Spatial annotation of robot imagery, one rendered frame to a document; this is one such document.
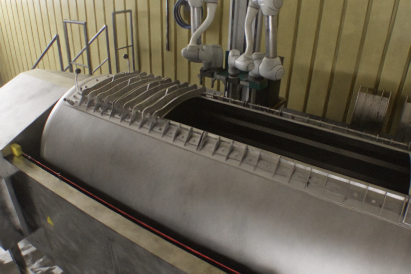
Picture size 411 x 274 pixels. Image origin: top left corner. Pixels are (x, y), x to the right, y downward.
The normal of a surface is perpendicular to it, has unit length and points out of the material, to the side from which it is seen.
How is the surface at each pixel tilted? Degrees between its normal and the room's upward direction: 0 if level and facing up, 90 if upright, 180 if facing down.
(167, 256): 1
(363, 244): 47
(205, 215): 62
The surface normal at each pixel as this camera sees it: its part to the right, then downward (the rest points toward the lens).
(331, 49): -0.52, 0.37
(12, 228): 0.85, 0.25
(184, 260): 0.00, -0.90
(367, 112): -0.50, 0.11
